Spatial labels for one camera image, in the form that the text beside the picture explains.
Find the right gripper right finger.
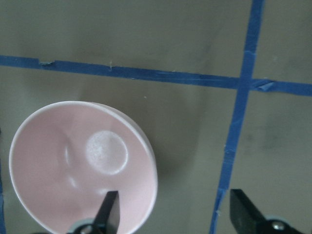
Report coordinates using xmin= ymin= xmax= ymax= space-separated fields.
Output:
xmin=230 ymin=189 xmax=300 ymax=234

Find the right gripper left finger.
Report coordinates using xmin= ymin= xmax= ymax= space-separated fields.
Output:
xmin=92 ymin=191 xmax=120 ymax=234

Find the pink bowl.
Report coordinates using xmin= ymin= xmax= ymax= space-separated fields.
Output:
xmin=9 ymin=101 xmax=158 ymax=234

